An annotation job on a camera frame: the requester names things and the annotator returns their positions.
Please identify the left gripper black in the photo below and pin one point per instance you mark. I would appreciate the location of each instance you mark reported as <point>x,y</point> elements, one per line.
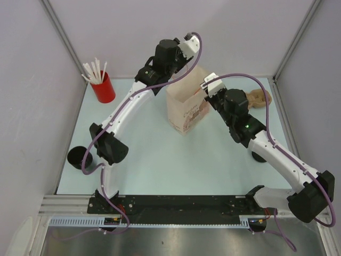
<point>183,60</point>

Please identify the aluminium frame post right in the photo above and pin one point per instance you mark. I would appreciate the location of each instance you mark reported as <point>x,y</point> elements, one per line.
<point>297,37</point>

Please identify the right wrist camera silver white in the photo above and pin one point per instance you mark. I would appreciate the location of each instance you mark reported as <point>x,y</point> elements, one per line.
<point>212,86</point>

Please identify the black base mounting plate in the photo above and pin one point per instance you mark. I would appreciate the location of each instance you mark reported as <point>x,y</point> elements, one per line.
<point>188,209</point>

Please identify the brown pulp cup carrier stack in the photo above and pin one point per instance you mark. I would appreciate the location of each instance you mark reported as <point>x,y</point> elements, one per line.
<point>256,99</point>

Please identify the black coffee cup left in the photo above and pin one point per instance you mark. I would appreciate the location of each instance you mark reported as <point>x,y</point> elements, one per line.
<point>75,157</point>

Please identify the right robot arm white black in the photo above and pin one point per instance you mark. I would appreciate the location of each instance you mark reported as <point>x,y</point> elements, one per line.
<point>310,190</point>

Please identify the wrist camera silver white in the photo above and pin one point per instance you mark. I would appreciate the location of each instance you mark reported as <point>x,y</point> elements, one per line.
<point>190,46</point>
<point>212,86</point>

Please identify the white paper takeout bag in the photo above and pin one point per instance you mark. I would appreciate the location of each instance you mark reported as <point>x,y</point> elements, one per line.
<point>186,105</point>

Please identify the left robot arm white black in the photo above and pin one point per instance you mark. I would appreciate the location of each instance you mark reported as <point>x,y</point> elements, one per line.
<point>107,136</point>

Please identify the aluminium frame post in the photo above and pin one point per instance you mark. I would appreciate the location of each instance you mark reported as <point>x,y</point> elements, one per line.
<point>297,37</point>
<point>60,31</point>

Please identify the aluminium frame post left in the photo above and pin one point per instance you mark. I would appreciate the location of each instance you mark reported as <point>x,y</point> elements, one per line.
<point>60,31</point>

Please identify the red plastic cup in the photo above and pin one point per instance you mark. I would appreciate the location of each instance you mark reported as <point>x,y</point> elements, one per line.
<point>104,92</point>

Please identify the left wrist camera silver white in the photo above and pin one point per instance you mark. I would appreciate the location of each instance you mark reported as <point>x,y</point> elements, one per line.
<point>190,46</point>

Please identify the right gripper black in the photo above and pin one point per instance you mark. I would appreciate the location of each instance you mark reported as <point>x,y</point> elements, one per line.
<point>211,98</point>

